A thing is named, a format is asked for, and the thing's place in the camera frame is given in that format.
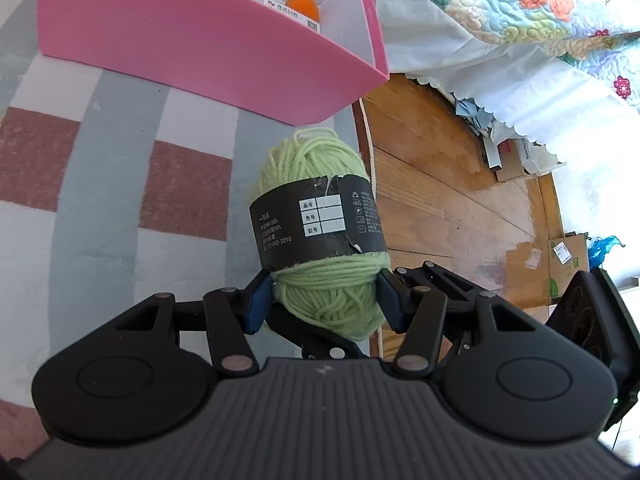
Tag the pink cardboard box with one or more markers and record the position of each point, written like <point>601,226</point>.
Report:
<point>175,35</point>

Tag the floral quilt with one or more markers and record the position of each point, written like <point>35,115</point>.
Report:
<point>525,0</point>

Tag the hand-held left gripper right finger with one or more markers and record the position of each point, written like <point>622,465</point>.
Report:
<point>390,305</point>

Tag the cardboard box with green print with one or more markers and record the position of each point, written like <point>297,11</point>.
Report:
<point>570,260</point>

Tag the blue plastic bag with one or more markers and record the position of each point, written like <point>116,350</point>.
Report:
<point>602,250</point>

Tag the striped checked rug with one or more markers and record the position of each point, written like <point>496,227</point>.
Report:
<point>100,260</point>

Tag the brown cardboard box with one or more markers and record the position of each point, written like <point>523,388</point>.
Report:
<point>515,160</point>

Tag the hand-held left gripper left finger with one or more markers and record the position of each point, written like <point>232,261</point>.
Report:
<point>257,305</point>

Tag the orange egg-shaped ball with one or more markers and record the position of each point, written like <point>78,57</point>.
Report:
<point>302,4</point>

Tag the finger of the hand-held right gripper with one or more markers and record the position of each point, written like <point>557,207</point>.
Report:
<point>320,347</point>
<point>450,282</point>

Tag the green yarn ball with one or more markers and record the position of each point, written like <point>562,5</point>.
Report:
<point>320,160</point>

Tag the white bed skirt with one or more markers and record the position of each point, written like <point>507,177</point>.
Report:
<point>500,90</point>

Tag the small white orange box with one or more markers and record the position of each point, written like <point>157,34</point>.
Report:
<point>280,7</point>

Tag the grey blue paper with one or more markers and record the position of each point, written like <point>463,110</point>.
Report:
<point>470,110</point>

